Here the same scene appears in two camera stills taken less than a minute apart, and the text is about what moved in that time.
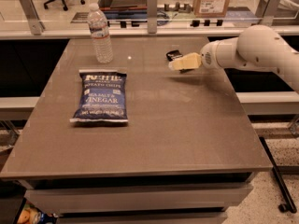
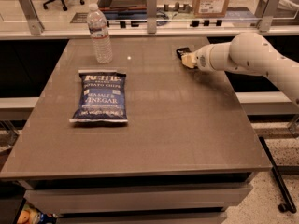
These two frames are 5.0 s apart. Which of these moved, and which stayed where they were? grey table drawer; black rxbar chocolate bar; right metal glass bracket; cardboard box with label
Moved: black rxbar chocolate bar
Stayed: right metal glass bracket; grey table drawer; cardboard box with label
